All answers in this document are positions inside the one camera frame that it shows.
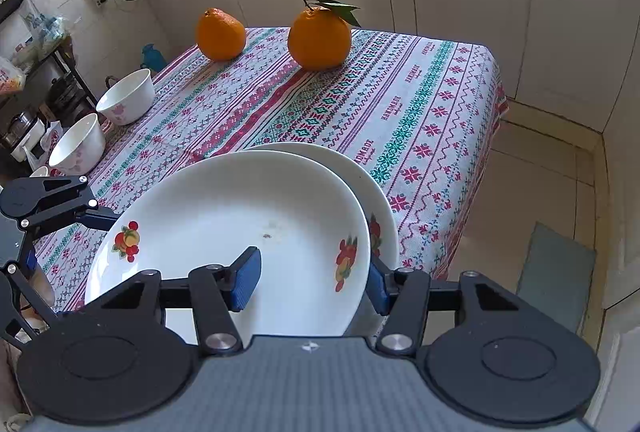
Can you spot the white bowl with pink flowers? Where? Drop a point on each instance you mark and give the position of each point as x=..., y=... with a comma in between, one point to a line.
x=40, y=171
x=127, y=99
x=75, y=146

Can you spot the orange without leaf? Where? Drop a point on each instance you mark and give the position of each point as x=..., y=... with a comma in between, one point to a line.
x=220, y=34

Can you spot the black metal rack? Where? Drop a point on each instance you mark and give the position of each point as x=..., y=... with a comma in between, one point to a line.
x=80, y=79

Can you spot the grey floor mat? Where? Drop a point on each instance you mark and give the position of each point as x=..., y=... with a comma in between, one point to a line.
x=557, y=277

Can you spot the orange with green leaf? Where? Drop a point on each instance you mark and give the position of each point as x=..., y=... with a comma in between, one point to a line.
x=317, y=39

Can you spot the blue thermos jug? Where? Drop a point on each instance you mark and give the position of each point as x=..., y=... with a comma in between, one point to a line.
x=152, y=59

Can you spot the white plate with fruit print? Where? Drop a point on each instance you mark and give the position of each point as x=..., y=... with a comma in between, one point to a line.
x=210, y=212
x=360, y=192

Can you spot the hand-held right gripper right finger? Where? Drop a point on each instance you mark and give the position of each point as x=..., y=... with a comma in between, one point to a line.
x=376, y=287

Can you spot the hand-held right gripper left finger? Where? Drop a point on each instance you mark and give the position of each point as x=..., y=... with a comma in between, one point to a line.
x=246, y=279

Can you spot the clear plastic bag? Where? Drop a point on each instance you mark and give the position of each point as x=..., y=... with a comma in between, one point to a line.
x=45, y=21

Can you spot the patterned striped tablecloth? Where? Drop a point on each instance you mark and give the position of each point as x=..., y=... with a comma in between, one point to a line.
x=400, y=111

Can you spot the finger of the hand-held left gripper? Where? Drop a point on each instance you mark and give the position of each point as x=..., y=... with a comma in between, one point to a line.
x=102, y=218
x=22, y=288

